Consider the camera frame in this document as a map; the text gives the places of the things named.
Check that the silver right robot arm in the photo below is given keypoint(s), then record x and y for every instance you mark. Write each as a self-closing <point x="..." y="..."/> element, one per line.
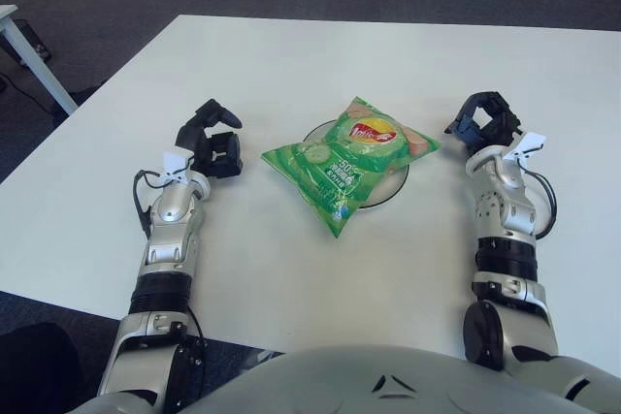
<point x="509" y="220"/>

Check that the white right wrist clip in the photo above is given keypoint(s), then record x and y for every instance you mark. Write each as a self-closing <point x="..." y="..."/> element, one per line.
<point x="529" y="145"/>

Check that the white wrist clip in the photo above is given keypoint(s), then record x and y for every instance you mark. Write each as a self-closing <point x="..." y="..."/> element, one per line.
<point x="175" y="163"/>
<point x="529" y="145"/>

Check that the dark bulky seat shape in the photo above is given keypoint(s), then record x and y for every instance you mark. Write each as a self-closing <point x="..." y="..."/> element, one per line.
<point x="34" y="370"/>

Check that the white plate with black rim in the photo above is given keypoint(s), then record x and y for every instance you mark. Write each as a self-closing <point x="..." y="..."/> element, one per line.
<point x="383" y="191"/>

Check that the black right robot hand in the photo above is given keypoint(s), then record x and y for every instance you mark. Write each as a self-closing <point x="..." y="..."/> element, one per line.
<point x="504" y="123"/>

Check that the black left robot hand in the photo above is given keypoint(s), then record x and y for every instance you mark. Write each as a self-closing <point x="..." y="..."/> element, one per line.
<point x="225" y="157"/>

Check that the grey robot torso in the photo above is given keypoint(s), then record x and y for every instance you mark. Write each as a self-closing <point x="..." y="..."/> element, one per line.
<point x="378" y="385"/>

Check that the black box on floor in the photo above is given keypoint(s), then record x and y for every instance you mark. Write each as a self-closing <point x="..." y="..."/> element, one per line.
<point x="34" y="41"/>

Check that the green potato chip bag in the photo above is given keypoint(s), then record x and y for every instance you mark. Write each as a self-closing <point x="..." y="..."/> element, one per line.
<point x="339" y="167"/>

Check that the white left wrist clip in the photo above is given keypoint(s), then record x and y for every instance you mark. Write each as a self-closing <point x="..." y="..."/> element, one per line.
<point x="175" y="163"/>

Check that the white desk leg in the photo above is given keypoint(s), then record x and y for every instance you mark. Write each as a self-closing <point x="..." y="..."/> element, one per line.
<point x="39" y="65"/>

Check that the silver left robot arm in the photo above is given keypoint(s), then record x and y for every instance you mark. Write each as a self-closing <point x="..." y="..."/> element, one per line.
<point x="170" y="239"/>

